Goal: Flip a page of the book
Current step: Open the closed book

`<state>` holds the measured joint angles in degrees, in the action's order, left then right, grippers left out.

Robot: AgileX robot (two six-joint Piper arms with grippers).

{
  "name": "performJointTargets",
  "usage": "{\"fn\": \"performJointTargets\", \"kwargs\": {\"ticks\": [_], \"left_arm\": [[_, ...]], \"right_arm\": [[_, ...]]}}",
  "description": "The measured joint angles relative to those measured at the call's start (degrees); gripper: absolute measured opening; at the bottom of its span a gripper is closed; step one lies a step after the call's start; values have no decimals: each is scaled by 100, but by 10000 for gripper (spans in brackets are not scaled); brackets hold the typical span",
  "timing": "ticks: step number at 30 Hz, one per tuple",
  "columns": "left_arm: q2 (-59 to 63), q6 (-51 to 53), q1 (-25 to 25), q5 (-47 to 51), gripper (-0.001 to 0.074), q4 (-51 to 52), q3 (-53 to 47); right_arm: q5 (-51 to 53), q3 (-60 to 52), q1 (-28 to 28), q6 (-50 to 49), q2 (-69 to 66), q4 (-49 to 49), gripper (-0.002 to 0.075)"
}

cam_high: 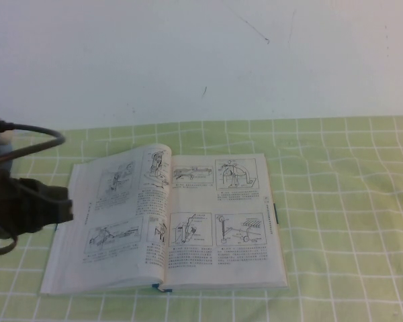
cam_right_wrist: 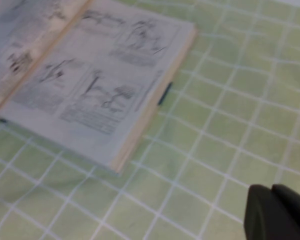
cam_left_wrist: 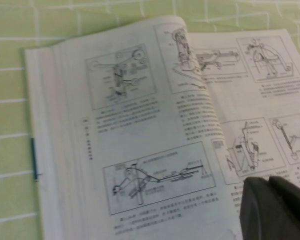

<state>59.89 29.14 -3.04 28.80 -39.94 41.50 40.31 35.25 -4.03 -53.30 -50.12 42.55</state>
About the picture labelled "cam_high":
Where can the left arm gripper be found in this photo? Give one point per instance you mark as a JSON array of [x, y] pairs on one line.
[[16, 208]]

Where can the book with technical drawings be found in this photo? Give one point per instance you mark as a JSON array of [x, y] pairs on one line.
[[201, 208]]

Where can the left wrist camera white-ended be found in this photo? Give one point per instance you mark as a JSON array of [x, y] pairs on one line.
[[2, 147]]

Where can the green white checked tablecloth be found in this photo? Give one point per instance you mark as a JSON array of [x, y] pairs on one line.
[[349, 234]]

